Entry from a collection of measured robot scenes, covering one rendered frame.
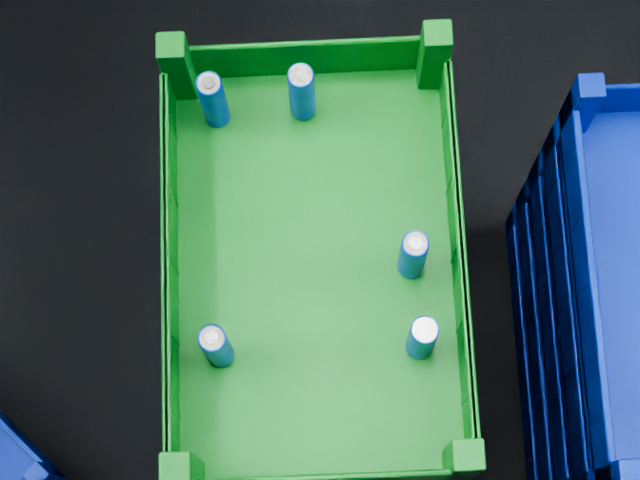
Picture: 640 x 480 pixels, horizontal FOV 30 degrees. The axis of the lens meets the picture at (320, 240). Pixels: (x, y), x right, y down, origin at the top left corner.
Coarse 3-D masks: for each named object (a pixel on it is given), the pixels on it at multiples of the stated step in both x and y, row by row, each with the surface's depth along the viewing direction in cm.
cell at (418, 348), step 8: (416, 320) 76; (424, 320) 76; (432, 320) 76; (416, 328) 76; (424, 328) 76; (432, 328) 76; (408, 336) 79; (416, 336) 76; (424, 336) 76; (432, 336) 76; (408, 344) 80; (416, 344) 77; (424, 344) 76; (432, 344) 77; (408, 352) 82; (416, 352) 79; (424, 352) 79
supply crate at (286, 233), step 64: (192, 64) 85; (256, 64) 85; (320, 64) 86; (384, 64) 86; (448, 64) 82; (192, 128) 87; (256, 128) 87; (320, 128) 86; (384, 128) 86; (448, 128) 81; (192, 192) 85; (256, 192) 85; (320, 192) 85; (384, 192) 85; (448, 192) 84; (192, 256) 84; (256, 256) 84; (320, 256) 84; (384, 256) 84; (448, 256) 84; (192, 320) 83; (256, 320) 83; (320, 320) 83; (384, 320) 83; (448, 320) 83; (192, 384) 82; (256, 384) 82; (320, 384) 82; (384, 384) 82; (448, 384) 82; (192, 448) 81; (256, 448) 81; (320, 448) 81; (384, 448) 80; (448, 448) 76
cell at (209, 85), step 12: (204, 72) 81; (204, 84) 80; (216, 84) 81; (204, 96) 81; (216, 96) 81; (204, 108) 83; (216, 108) 83; (228, 108) 85; (216, 120) 85; (228, 120) 86
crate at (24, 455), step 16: (0, 416) 118; (0, 432) 121; (16, 432) 118; (0, 448) 121; (16, 448) 121; (32, 448) 118; (0, 464) 120; (16, 464) 120; (32, 464) 113; (48, 464) 117
